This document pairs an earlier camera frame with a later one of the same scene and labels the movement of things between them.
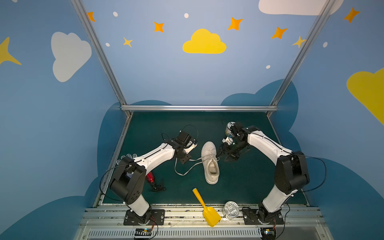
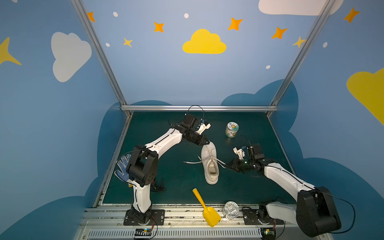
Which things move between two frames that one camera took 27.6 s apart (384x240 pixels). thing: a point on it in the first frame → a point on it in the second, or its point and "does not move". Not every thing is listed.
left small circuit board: x=143 y=232 does not move
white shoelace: x=195 y=165 → x=208 y=156
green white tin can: x=228 y=129 does not move
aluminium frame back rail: x=199 y=108 does not move
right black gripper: x=230 y=149 → x=237 y=164
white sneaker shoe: x=209 y=158 does not move
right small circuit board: x=268 y=233 does not move
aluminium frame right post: x=300 y=56 does not move
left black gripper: x=184 y=154 → x=195 y=137
